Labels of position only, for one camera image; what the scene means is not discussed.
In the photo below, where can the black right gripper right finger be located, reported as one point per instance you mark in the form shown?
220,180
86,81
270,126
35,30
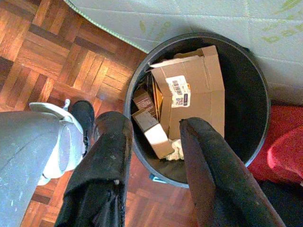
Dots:
217,179

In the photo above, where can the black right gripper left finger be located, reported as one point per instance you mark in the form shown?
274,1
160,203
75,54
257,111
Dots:
104,146

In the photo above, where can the crumpled white paper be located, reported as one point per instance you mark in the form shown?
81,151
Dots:
176,151

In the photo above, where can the small brown white box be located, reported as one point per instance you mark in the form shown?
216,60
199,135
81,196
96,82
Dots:
156,137

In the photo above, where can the small dark brown box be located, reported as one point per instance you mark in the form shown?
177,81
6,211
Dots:
143,100

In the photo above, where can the small blue plastic piece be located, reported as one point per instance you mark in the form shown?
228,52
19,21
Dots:
156,178

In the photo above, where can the black fabric item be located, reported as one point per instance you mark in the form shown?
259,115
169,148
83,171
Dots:
284,205

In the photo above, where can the red plush armchair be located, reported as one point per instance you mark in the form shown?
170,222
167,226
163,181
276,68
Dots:
281,146

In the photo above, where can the large brown cardboard box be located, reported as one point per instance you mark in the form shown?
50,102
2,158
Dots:
201,101

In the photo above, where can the black round trash bin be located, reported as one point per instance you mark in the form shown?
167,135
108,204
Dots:
241,94

